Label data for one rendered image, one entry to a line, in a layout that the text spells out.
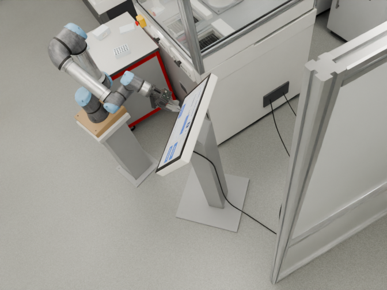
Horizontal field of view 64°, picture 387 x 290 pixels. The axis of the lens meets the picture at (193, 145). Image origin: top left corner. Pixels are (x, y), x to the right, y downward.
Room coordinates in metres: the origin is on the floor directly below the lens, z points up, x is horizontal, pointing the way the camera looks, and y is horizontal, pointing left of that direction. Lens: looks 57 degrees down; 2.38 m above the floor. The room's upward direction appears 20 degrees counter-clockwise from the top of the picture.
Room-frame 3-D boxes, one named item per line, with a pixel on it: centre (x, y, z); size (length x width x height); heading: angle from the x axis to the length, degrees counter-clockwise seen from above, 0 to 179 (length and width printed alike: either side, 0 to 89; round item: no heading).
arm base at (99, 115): (1.51, 0.54, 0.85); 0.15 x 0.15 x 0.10
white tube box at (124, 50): (2.10, 0.29, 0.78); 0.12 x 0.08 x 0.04; 94
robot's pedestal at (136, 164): (1.51, 0.54, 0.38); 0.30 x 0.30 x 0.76; 31
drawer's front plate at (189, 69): (1.62, -0.12, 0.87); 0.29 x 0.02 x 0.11; 15
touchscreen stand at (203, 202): (0.98, 0.00, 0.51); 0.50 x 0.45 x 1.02; 56
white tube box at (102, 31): (2.41, 0.41, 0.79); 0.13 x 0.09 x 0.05; 120
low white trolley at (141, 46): (2.25, 0.35, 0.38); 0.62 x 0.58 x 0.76; 15
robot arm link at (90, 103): (1.52, 0.54, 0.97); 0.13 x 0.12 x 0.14; 128
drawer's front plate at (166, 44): (1.93, -0.04, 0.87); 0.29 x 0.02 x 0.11; 15
